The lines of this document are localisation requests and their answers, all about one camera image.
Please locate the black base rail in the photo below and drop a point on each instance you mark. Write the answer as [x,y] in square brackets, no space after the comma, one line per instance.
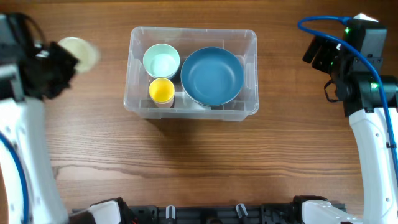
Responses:
[262,214]

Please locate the yellow cup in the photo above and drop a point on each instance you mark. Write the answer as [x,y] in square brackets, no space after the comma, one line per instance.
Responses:
[162,90]

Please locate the pale green cup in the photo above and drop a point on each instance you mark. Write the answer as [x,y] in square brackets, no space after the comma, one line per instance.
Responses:
[87,54]

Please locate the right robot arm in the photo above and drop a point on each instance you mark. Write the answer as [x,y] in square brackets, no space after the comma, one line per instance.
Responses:
[371,107]

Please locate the mint green small bowl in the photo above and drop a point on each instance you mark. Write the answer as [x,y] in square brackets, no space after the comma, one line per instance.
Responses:
[161,61]

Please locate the pink cup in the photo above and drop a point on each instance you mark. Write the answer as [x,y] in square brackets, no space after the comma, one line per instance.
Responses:
[167,104]

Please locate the cream bowl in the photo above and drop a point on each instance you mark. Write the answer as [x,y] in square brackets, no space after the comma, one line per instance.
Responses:
[231,101]

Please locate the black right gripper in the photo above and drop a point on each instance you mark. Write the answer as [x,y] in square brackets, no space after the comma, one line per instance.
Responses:
[325,46]

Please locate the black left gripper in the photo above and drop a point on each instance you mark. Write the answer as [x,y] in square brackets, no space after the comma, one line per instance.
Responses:
[70,61]

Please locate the blue bowl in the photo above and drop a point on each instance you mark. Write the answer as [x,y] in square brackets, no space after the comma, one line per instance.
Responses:
[212,76]

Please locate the clear plastic storage bin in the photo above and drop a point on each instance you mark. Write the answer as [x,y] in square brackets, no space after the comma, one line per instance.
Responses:
[242,43]

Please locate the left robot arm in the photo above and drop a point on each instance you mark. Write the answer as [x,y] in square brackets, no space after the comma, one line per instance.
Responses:
[31,190]

